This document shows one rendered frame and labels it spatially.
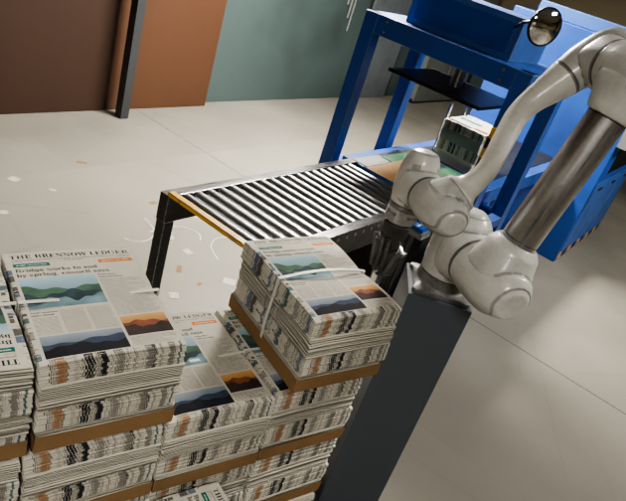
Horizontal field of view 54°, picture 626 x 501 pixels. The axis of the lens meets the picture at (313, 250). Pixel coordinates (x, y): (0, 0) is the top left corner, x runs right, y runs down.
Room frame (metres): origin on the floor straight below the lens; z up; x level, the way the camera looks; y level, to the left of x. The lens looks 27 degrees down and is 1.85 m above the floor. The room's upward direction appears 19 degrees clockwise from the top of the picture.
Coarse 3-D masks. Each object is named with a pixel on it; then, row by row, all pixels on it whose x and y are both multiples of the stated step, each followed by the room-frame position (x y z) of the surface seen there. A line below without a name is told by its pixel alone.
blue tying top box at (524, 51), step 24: (432, 0) 3.38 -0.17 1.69; (456, 0) 3.32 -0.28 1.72; (480, 0) 3.63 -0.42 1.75; (432, 24) 3.36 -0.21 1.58; (456, 24) 3.30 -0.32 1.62; (480, 24) 3.24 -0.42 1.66; (504, 24) 3.18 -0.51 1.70; (480, 48) 3.22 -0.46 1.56; (504, 48) 3.16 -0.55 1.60; (528, 48) 3.30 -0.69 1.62
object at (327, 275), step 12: (276, 276) 1.37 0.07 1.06; (300, 276) 1.41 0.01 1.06; (312, 276) 1.43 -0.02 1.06; (324, 276) 1.45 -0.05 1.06; (336, 276) 1.47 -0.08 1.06; (348, 276) 1.49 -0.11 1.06; (360, 276) 1.51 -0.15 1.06; (276, 288) 1.36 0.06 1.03; (276, 300) 1.36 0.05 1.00; (264, 312) 1.39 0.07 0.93; (264, 336) 1.36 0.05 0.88
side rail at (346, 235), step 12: (372, 216) 2.60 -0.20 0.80; (384, 216) 2.65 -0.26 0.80; (336, 228) 2.35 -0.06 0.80; (348, 228) 2.39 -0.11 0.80; (360, 228) 2.44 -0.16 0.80; (372, 228) 2.53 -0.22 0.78; (336, 240) 2.29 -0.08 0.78; (348, 240) 2.38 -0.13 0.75; (360, 240) 2.47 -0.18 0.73; (372, 240) 2.57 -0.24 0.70
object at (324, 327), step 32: (288, 288) 1.33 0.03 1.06; (320, 288) 1.38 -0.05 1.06; (352, 288) 1.43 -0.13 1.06; (288, 320) 1.30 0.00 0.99; (320, 320) 1.24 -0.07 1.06; (352, 320) 1.30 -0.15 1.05; (384, 320) 1.38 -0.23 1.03; (288, 352) 1.28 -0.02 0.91; (320, 352) 1.25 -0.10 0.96; (352, 352) 1.33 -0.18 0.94; (384, 352) 1.40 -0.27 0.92
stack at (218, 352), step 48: (192, 336) 1.32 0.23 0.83; (240, 336) 1.39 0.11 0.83; (192, 384) 1.15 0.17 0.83; (240, 384) 1.21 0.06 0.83; (336, 384) 1.33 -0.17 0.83; (144, 432) 0.97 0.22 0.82; (192, 432) 1.05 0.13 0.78; (240, 432) 1.14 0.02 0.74; (288, 432) 1.25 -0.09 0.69; (0, 480) 0.78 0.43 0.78; (48, 480) 0.84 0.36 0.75; (96, 480) 0.91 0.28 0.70; (144, 480) 0.99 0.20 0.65; (240, 480) 1.18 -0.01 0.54; (288, 480) 1.30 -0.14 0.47
